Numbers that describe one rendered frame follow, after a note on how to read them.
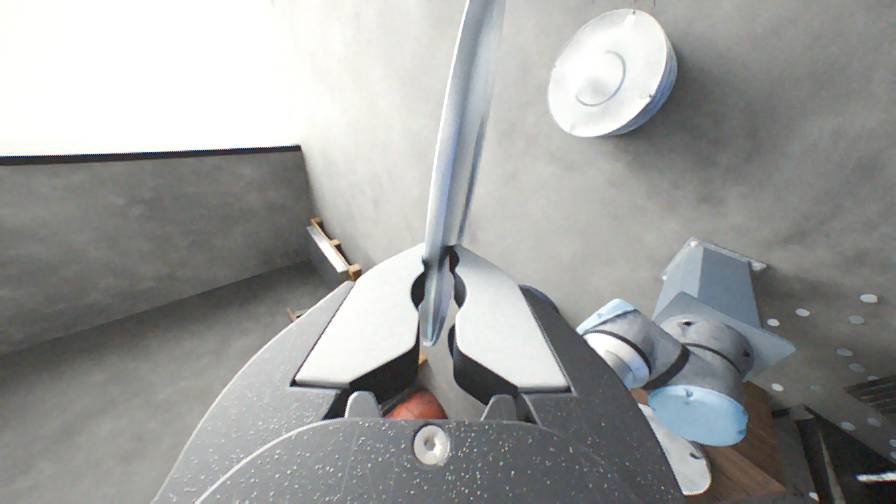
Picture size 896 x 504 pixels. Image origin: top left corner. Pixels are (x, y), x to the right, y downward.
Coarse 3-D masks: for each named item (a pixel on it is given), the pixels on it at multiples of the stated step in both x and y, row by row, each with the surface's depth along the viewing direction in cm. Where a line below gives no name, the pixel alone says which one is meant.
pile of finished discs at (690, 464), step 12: (648, 408) 77; (648, 420) 76; (660, 432) 75; (672, 432) 72; (672, 444) 73; (684, 444) 71; (696, 444) 70; (672, 456) 75; (684, 456) 72; (696, 456) 71; (672, 468) 76; (684, 468) 73; (696, 468) 71; (708, 468) 69; (684, 480) 74; (696, 480) 72; (708, 480) 69; (684, 492) 75; (696, 492) 73
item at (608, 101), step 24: (600, 24) 65; (624, 24) 62; (648, 24) 59; (576, 48) 70; (600, 48) 66; (624, 48) 63; (648, 48) 60; (552, 72) 76; (576, 72) 72; (600, 72) 67; (624, 72) 64; (648, 72) 61; (552, 96) 78; (576, 96) 73; (600, 96) 69; (624, 96) 66; (576, 120) 76; (600, 120) 71; (624, 120) 68
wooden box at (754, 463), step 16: (752, 384) 84; (640, 400) 79; (752, 400) 79; (768, 400) 80; (752, 416) 74; (768, 416) 75; (752, 432) 70; (768, 432) 71; (704, 448) 70; (720, 448) 67; (736, 448) 66; (752, 448) 67; (768, 448) 67; (720, 464) 69; (736, 464) 66; (752, 464) 64; (768, 464) 64; (720, 480) 70; (736, 480) 67; (752, 480) 65; (768, 480) 62; (688, 496) 78; (704, 496) 74; (720, 496) 71; (736, 496) 68
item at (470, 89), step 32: (480, 0) 9; (480, 32) 9; (480, 64) 11; (448, 96) 9; (480, 96) 14; (448, 128) 9; (480, 128) 24; (448, 160) 9; (480, 160) 33; (448, 192) 9; (448, 224) 11; (448, 256) 14; (448, 288) 21
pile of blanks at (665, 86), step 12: (672, 48) 68; (672, 60) 66; (672, 72) 68; (660, 84) 62; (672, 84) 74; (648, 96) 63; (660, 96) 69; (648, 108) 69; (636, 120) 72; (612, 132) 75; (624, 132) 87
